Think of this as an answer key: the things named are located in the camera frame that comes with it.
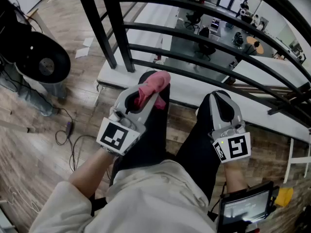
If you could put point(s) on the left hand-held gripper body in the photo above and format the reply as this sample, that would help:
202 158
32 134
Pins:
114 135

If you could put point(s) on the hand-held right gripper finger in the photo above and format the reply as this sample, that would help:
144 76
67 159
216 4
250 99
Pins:
236 115
216 118

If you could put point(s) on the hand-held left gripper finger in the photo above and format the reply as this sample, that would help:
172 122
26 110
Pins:
148 111
120 98

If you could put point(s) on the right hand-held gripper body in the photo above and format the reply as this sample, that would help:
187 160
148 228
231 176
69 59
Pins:
235 147

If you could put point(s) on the pink cloth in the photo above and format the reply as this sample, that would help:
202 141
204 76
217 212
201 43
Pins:
158 80

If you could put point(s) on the black metal railing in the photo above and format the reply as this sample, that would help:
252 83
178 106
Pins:
120 33

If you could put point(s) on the person's right forearm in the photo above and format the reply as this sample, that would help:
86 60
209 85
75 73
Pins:
234 176

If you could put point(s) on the person's left forearm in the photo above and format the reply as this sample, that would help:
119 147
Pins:
92 171

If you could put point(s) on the person's left leg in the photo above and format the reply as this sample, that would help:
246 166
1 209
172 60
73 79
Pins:
155 139

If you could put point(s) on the person's leg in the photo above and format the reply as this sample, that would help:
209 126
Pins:
196 142
155 139

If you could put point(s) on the person's right leg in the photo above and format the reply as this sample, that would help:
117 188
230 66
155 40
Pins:
196 142

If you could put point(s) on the wooden staircase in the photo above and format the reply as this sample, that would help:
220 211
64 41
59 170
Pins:
257 89

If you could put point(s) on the white paper sheet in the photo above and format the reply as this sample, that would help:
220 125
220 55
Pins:
82 53
88 41

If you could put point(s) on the black wrist-mounted screen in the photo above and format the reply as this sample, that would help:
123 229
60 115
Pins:
243 207

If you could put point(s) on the yellow plastic object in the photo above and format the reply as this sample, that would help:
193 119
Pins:
285 196

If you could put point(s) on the person's white shirt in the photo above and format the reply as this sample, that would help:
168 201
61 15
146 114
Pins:
145 198

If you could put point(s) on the round orange table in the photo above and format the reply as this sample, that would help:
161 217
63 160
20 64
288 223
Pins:
251 40

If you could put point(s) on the white office desk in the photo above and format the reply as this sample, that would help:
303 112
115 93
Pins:
215 27

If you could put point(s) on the grey metal cabinet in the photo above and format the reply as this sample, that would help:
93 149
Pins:
264 23

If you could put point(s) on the black round machine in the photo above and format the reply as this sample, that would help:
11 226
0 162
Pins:
31 57

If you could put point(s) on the wooden table white legs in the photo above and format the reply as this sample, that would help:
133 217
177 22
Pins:
45 25

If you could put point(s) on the grey metal rack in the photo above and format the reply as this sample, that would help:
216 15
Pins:
6 222

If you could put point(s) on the white metal frame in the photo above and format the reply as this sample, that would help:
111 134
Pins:
289 159

